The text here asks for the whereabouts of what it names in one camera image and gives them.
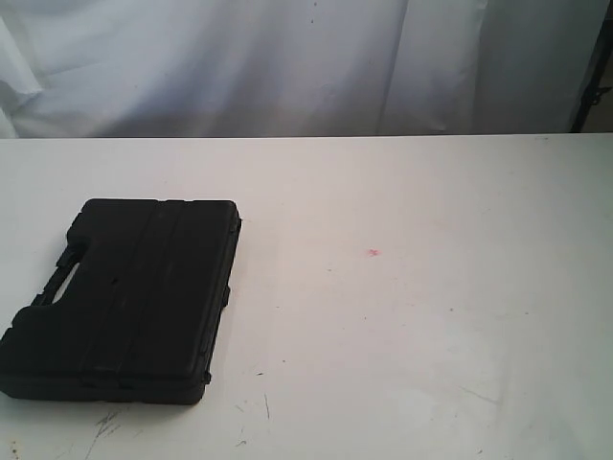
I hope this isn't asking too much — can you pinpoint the black plastic tool case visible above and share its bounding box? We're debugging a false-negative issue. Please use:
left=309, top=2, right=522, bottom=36
left=1, top=198, right=241, bottom=405

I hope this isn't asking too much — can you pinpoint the white backdrop curtain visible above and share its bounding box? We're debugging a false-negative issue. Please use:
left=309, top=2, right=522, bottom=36
left=1, top=1, right=607, bottom=138

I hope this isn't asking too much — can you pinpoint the black metal stand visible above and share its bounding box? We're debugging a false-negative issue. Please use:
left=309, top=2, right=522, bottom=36
left=570, top=1, right=612, bottom=133

